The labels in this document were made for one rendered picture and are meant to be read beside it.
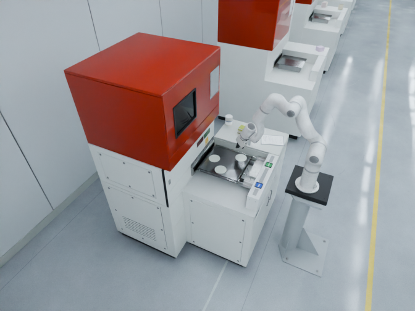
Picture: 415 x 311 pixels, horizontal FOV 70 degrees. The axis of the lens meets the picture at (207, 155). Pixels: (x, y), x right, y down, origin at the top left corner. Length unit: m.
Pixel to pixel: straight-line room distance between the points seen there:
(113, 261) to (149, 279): 0.41
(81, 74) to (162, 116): 0.59
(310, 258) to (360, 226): 0.75
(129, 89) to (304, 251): 2.27
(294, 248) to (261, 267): 0.40
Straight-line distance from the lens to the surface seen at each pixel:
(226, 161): 2.59
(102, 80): 1.94
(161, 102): 1.71
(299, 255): 3.16
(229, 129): 2.86
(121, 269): 3.09
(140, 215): 2.70
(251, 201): 2.27
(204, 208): 2.48
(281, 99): 2.14
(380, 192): 4.09
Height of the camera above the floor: 2.63
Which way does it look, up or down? 41 degrees down
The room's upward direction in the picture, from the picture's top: straight up
